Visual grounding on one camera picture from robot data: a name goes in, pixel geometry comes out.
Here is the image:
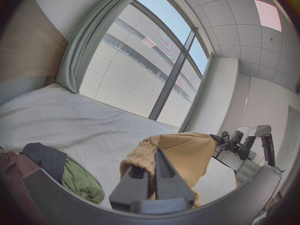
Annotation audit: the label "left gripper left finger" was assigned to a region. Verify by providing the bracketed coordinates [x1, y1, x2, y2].
[109, 165, 150, 211]

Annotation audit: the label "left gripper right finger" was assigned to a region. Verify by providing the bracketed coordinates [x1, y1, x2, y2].
[154, 147, 195, 208]

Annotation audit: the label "tan shorts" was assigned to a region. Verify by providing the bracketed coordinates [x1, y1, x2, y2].
[120, 131, 217, 208]

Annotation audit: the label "bed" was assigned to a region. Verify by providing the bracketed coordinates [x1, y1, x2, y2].
[0, 0, 237, 210]

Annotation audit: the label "blue-green curtain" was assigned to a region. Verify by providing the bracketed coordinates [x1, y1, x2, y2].
[178, 52, 215, 133]
[57, 0, 156, 94]

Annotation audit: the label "green garment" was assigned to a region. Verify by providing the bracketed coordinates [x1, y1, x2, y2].
[61, 157, 105, 204]

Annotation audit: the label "black garment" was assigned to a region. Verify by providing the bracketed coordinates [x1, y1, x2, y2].
[19, 142, 68, 185]

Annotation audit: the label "window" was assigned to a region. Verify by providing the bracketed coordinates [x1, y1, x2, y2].
[78, 0, 212, 133]

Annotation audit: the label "brown shorts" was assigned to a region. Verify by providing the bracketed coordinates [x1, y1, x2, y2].
[0, 150, 40, 210]

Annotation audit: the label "square ceiling light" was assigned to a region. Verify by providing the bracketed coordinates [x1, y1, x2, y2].
[254, 0, 282, 31]

